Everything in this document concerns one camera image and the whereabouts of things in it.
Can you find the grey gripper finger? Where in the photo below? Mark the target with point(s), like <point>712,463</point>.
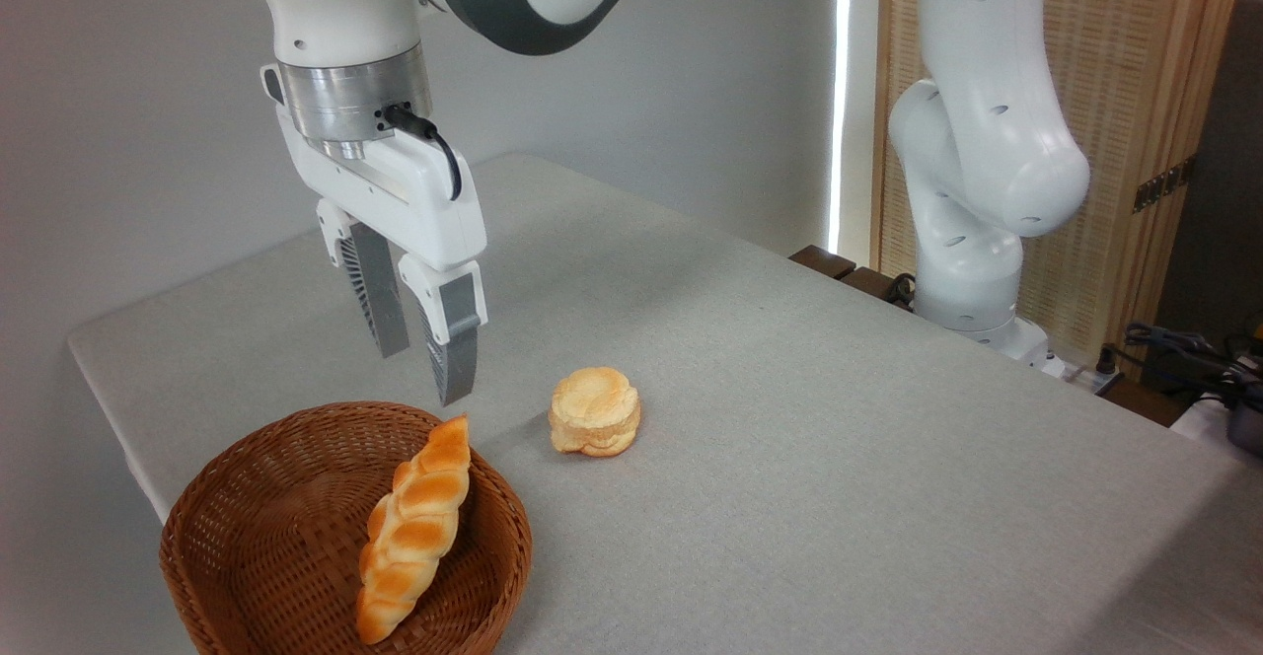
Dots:
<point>378,290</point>
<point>452,339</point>

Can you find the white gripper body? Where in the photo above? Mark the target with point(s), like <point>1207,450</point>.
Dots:
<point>395,196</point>

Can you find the long braided bread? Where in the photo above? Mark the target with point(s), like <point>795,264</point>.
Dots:
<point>414,537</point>

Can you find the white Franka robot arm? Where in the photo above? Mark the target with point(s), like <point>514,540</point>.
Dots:
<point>987,142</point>

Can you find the round bread bun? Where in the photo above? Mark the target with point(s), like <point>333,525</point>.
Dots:
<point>595,408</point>

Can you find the brown wicker basket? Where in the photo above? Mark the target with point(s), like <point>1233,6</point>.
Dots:
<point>266,537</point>

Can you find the dark brown wooden block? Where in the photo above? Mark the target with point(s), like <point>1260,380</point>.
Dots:
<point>868,283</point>
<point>1145,403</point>
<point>822,261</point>

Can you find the grey tablecloth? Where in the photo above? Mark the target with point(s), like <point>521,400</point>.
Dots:
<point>839,487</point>

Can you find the white power strip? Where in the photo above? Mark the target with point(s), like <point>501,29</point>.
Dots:
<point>1090,379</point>

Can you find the bamboo and wood screen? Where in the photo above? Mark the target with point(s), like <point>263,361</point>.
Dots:
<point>1115,63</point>

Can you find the black metal hinge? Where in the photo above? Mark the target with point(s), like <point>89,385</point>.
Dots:
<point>1162,184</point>

